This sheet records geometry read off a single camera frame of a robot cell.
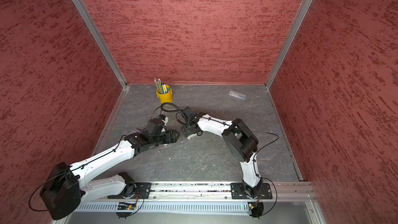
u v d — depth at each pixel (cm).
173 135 74
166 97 105
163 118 76
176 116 76
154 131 64
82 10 80
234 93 115
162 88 103
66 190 39
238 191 74
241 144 50
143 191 74
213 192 76
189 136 85
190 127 67
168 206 71
